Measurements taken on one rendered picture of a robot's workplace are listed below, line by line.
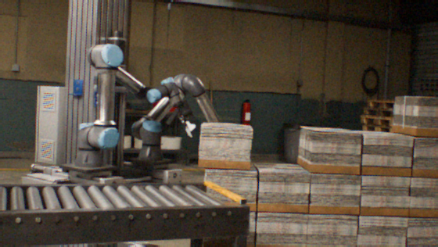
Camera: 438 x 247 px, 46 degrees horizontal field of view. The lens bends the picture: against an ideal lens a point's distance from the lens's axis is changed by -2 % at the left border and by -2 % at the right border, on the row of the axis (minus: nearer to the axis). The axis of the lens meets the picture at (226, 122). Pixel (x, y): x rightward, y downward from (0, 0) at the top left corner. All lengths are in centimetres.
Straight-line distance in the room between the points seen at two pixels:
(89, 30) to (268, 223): 149
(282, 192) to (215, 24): 723
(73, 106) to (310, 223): 152
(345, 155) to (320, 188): 23
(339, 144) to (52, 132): 168
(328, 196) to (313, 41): 802
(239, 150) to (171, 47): 686
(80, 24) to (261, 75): 735
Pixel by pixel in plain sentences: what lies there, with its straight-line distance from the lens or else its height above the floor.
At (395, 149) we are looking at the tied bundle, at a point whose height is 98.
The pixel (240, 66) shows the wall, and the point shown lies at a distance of 1010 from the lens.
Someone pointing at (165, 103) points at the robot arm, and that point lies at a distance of 340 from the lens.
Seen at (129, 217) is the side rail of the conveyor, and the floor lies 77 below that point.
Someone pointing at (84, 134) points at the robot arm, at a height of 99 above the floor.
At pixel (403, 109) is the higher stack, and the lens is 333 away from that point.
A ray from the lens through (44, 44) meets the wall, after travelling 927.
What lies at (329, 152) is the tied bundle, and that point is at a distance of 298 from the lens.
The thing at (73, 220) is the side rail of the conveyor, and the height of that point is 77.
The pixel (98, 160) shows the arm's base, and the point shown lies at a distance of 288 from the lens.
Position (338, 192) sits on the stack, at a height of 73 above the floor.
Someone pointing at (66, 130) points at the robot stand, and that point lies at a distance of 326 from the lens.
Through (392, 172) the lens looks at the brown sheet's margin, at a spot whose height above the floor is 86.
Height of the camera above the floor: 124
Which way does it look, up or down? 3 degrees down
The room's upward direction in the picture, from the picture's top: 3 degrees clockwise
